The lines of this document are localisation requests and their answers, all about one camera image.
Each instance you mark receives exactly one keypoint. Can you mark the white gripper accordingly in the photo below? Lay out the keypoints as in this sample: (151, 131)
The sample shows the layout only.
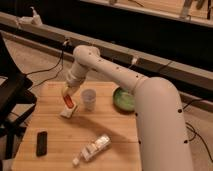
(74, 78)

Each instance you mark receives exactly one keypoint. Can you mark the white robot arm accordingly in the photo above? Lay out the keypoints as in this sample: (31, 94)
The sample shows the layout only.
(160, 117)

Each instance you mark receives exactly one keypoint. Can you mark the white ceramic cup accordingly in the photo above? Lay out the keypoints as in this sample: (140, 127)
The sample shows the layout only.
(89, 99)

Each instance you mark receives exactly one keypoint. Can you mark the white sponge block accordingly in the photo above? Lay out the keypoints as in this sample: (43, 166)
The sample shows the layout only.
(68, 112)

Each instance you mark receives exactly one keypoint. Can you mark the black chair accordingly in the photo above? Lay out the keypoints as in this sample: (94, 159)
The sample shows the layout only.
(14, 90)

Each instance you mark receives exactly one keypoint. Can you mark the green bowl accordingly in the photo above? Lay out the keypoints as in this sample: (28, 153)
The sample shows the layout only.
(123, 100)

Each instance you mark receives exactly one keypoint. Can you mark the black rectangular remote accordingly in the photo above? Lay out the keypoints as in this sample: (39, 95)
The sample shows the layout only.
(41, 146)

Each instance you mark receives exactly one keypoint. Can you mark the clear plastic bottle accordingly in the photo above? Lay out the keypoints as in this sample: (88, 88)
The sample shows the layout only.
(92, 149)

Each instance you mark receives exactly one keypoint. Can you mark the white spray bottle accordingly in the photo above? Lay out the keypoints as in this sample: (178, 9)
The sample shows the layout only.
(35, 19)

